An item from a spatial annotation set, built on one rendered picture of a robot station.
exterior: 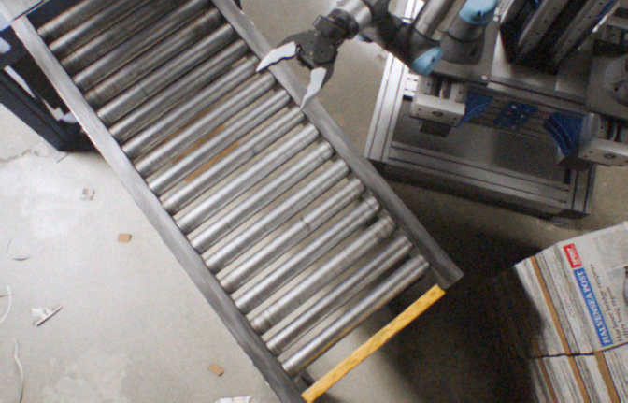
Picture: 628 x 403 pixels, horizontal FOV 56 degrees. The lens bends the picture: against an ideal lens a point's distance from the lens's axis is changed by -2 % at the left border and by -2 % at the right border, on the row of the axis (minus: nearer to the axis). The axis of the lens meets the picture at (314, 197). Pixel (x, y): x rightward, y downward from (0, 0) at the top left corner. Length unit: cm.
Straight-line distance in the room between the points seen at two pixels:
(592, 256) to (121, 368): 167
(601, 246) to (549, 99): 46
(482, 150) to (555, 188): 30
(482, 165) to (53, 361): 176
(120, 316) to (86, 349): 17
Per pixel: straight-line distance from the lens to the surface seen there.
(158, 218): 161
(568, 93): 191
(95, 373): 246
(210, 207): 159
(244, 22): 179
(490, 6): 159
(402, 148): 225
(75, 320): 250
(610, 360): 159
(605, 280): 168
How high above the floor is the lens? 232
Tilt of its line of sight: 75 degrees down
